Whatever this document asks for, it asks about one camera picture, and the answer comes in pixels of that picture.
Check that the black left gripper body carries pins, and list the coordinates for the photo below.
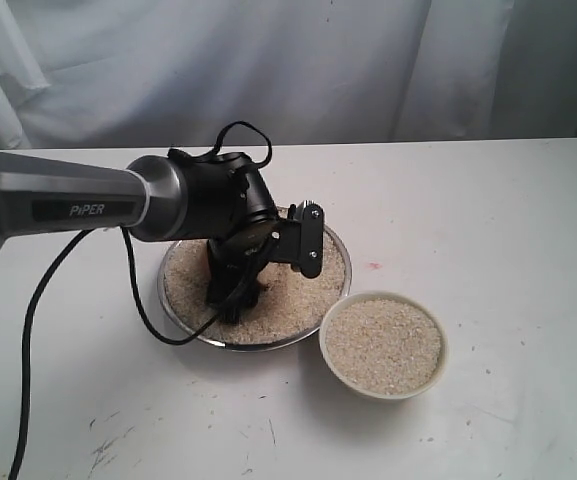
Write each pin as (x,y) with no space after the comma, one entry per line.
(235,261)

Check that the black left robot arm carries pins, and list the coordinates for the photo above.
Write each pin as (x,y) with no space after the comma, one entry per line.
(220,197)

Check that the large metal rice plate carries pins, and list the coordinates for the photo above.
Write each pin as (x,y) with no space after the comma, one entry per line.
(290,307)

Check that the white ceramic rice bowl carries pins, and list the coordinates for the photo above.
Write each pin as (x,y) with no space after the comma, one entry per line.
(383,346)

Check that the white backdrop cloth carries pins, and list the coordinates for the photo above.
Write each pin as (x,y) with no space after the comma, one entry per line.
(91,74)

